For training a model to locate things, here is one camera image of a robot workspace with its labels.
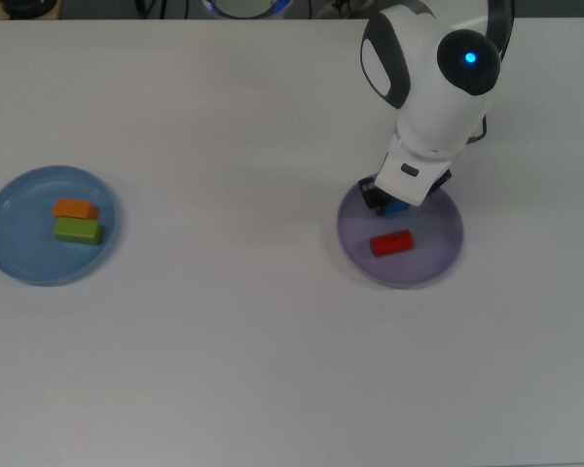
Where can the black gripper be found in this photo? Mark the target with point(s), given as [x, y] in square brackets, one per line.
[443, 180]

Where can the blue block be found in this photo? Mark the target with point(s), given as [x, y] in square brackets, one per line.
[398, 208]

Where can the red block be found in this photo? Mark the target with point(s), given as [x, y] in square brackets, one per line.
[391, 243]

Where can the green block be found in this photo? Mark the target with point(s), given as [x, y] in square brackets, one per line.
[78, 230]

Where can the orange block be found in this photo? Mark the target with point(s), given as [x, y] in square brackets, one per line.
[73, 207]

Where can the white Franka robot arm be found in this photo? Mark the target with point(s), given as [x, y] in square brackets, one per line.
[433, 112]

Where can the purple plate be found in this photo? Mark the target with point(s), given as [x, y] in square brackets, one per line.
[418, 267]

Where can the blue plate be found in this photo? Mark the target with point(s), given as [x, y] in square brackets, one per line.
[19, 243]

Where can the black round object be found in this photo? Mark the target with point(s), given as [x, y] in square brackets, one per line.
[26, 4]

